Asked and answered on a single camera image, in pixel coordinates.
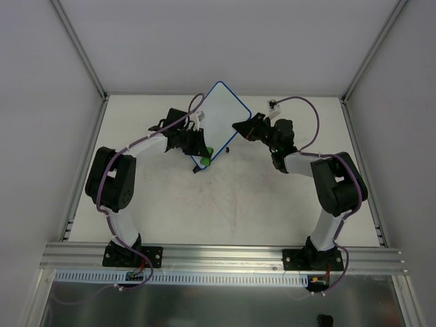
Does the green bone-shaped eraser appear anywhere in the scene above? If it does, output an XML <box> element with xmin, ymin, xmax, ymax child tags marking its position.
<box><xmin>200</xmin><ymin>147</ymin><xmax>214</xmax><ymax>167</ymax></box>

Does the blue-framed whiteboard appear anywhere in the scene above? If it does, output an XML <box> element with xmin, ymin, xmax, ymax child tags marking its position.
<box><xmin>192</xmin><ymin>81</ymin><xmax>252</xmax><ymax>170</ymax></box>

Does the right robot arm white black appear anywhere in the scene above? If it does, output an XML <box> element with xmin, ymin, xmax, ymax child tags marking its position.
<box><xmin>232</xmin><ymin>113</ymin><xmax>367</xmax><ymax>270</ymax></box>

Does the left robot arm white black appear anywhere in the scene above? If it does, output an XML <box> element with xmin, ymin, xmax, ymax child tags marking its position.
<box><xmin>85</xmin><ymin>108</ymin><xmax>213</xmax><ymax>267</ymax></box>

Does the left circuit board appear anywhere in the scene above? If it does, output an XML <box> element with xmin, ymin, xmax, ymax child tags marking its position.
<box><xmin>125</xmin><ymin>270</ymin><xmax>144</xmax><ymax>282</ymax></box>

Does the circuit board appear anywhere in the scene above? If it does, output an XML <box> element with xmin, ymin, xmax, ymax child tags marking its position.
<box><xmin>125</xmin><ymin>270</ymin><xmax>144</xmax><ymax>282</ymax></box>
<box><xmin>308</xmin><ymin>275</ymin><xmax>330</xmax><ymax>288</ymax></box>

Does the right circuit board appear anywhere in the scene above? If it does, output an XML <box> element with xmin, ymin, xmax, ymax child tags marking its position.
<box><xmin>308</xmin><ymin>275</ymin><xmax>330</xmax><ymax>288</ymax></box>

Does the small black object bottom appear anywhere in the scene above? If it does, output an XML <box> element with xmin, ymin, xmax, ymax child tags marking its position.
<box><xmin>318</xmin><ymin>314</ymin><xmax>334</xmax><ymax>327</ymax></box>

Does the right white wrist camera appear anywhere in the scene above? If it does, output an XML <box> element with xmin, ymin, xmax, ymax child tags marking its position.
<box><xmin>266</xmin><ymin>99</ymin><xmax>281</xmax><ymax>119</ymax></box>

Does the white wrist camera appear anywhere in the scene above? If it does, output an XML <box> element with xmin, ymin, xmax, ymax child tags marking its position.
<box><xmin>192</xmin><ymin>111</ymin><xmax>205</xmax><ymax>129</ymax></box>
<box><xmin>266</xmin><ymin>99</ymin><xmax>281</xmax><ymax>119</ymax></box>

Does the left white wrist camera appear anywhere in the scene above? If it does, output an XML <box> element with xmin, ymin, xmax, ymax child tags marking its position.
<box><xmin>192</xmin><ymin>111</ymin><xmax>205</xmax><ymax>129</ymax></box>

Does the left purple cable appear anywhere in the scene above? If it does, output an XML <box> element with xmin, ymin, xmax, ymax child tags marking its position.
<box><xmin>50</xmin><ymin>92</ymin><xmax>207</xmax><ymax>304</ymax></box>

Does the purple cable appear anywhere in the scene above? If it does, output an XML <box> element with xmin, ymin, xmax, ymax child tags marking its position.
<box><xmin>50</xmin><ymin>92</ymin><xmax>207</xmax><ymax>304</ymax></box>
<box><xmin>274</xmin><ymin>96</ymin><xmax>364</xmax><ymax>296</ymax></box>

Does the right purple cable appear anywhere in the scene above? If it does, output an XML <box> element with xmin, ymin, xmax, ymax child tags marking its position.
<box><xmin>274</xmin><ymin>96</ymin><xmax>364</xmax><ymax>296</ymax></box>

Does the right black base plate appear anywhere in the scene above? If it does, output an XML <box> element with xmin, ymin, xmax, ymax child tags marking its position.
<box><xmin>282</xmin><ymin>248</ymin><xmax>344</xmax><ymax>272</ymax></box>

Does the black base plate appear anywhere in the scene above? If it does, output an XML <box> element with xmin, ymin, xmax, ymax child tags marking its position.
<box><xmin>282</xmin><ymin>248</ymin><xmax>344</xmax><ymax>272</ymax></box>
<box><xmin>102</xmin><ymin>242</ymin><xmax>164</xmax><ymax>268</ymax></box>

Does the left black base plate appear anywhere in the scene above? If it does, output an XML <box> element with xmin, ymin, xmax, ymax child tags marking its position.
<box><xmin>102</xmin><ymin>242</ymin><xmax>164</xmax><ymax>268</ymax></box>

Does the right aluminium frame post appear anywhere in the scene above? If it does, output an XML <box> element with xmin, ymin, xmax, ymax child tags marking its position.
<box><xmin>340</xmin><ymin>0</ymin><xmax>411</xmax><ymax>103</ymax></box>

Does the aluminium frame post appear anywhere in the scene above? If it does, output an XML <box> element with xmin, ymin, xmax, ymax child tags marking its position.
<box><xmin>340</xmin><ymin>0</ymin><xmax>411</xmax><ymax>103</ymax></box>
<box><xmin>49</xmin><ymin>0</ymin><xmax>107</xmax><ymax>100</ymax></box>

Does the aluminium front rail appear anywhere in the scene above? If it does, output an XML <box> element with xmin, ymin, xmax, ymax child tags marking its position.
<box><xmin>39</xmin><ymin>242</ymin><xmax>409</xmax><ymax>275</ymax></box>

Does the white slotted cable duct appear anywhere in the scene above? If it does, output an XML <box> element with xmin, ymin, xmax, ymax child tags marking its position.
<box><xmin>54</xmin><ymin>269</ymin><xmax>309</xmax><ymax>288</ymax></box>

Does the left aluminium frame post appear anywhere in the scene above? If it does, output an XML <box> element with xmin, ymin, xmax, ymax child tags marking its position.
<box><xmin>49</xmin><ymin>0</ymin><xmax>107</xmax><ymax>100</ymax></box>

